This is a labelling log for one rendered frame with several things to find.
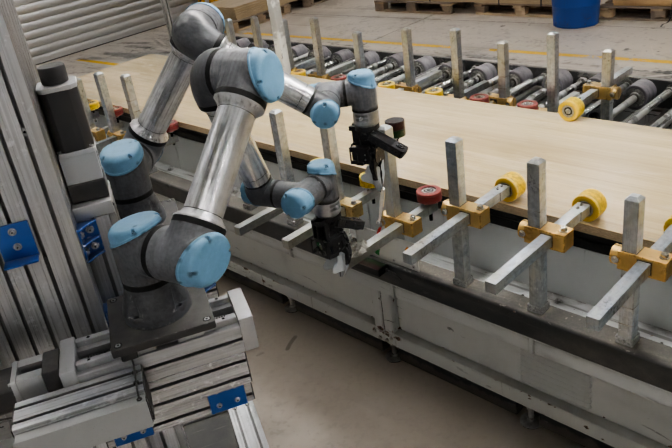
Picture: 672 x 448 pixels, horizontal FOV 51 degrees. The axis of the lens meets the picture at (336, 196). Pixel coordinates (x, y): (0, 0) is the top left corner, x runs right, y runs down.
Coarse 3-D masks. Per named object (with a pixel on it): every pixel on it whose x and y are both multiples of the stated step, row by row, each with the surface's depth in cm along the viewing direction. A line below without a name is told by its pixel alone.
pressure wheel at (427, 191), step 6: (426, 186) 228; (432, 186) 228; (438, 186) 227; (420, 192) 225; (426, 192) 225; (432, 192) 224; (438, 192) 223; (420, 198) 224; (426, 198) 223; (432, 198) 223; (438, 198) 224; (426, 204) 224; (432, 216) 230
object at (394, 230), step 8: (416, 208) 225; (424, 208) 225; (432, 208) 227; (424, 216) 225; (392, 224) 218; (400, 224) 217; (384, 232) 214; (392, 232) 214; (400, 232) 217; (368, 240) 211; (376, 240) 210; (384, 240) 212; (368, 248) 208; (376, 248) 210; (352, 256) 204; (360, 256) 206; (352, 264) 204
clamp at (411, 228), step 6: (384, 210) 225; (384, 216) 222; (390, 216) 221; (396, 216) 220; (402, 216) 220; (408, 216) 219; (390, 222) 221; (402, 222) 217; (408, 222) 216; (414, 222) 216; (420, 222) 218; (408, 228) 216; (414, 228) 216; (420, 228) 218; (408, 234) 218; (414, 234) 217
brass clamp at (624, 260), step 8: (616, 248) 169; (648, 248) 167; (616, 256) 169; (624, 256) 167; (632, 256) 166; (640, 256) 164; (648, 256) 164; (656, 256) 164; (616, 264) 171; (624, 264) 168; (632, 264) 166; (656, 264) 162; (664, 264) 161; (656, 272) 163; (664, 272) 161; (664, 280) 162
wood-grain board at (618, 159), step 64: (128, 64) 448; (192, 128) 321; (256, 128) 304; (448, 128) 273; (512, 128) 265; (576, 128) 256; (640, 128) 248; (448, 192) 226; (576, 192) 212; (640, 192) 207
